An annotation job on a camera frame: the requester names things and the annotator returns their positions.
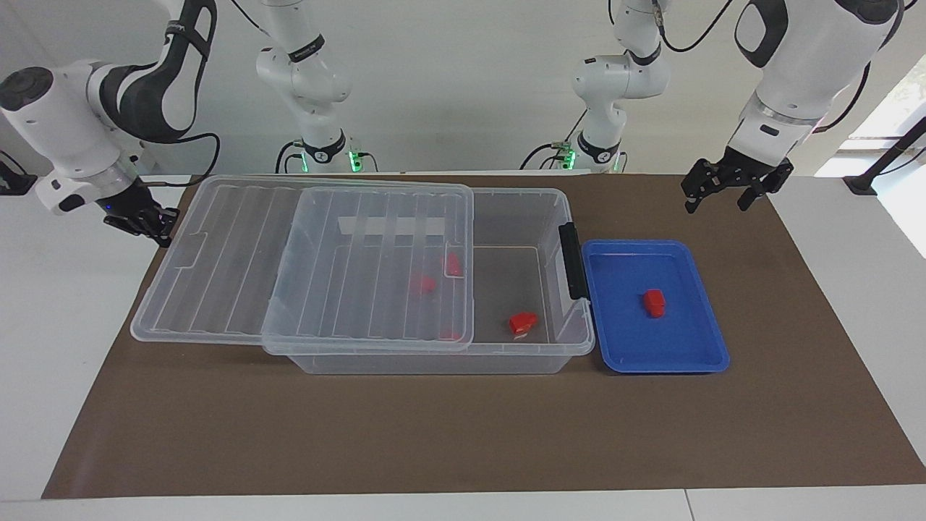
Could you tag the black table mount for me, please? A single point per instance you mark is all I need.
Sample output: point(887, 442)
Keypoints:
point(14, 184)

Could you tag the clear plastic storage box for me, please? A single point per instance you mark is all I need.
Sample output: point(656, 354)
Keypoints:
point(506, 275)

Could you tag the brown table mat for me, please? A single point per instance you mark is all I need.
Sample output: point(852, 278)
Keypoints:
point(463, 434)

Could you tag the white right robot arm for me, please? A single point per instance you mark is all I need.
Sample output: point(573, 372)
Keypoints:
point(58, 130)

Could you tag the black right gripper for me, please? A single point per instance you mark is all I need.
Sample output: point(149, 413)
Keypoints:
point(134, 208)

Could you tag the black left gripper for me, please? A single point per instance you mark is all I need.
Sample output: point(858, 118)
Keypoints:
point(745, 168)

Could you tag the black clamp stand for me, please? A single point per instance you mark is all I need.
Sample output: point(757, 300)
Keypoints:
point(861, 183)

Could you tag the blue plastic tray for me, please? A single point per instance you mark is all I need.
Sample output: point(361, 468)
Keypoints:
point(629, 333)

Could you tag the clear ribbed plastic lid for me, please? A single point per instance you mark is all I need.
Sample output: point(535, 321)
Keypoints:
point(231, 275)

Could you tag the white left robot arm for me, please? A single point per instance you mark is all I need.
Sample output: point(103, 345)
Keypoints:
point(803, 65)

